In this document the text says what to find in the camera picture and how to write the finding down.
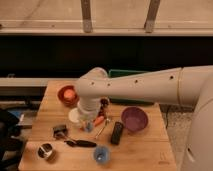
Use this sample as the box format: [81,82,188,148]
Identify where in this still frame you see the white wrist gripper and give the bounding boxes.
[77,98,101,122]

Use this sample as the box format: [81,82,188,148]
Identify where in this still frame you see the light blue towel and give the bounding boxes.
[84,122,94,133]

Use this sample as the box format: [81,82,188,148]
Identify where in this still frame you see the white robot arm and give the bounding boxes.
[75,65,213,171]

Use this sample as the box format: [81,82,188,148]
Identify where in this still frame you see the white cup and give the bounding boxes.
[68,108,83,128]

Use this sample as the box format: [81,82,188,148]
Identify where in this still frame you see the metal cup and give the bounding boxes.
[37,143,56,162]

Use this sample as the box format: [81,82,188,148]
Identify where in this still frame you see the orange carrot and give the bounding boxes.
[93,116,105,127]

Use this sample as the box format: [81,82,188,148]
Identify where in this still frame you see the dark red grapes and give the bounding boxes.
[99,98,109,115]

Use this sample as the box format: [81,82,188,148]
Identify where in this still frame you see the metal spoon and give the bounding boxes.
[95,118,111,139]

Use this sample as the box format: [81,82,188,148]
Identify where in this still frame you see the orange fruit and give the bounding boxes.
[64,89,75,100]

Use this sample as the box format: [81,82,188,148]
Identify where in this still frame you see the red bowl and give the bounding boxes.
[57,85,78,106]

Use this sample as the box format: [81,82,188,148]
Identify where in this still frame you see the dark metal clip tool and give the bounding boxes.
[53,125,68,139]

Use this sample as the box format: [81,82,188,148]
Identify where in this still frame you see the black remote control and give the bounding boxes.
[110,122,124,145]

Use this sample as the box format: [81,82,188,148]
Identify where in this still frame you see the green plastic tray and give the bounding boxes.
[108,69,153,105]

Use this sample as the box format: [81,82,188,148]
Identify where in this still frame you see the blue small bowl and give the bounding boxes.
[93,146,110,164]

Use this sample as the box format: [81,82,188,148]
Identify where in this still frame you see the purple bowl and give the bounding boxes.
[121,106,148,133]

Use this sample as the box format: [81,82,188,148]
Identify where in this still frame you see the black chair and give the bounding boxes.
[0,108,23,171]

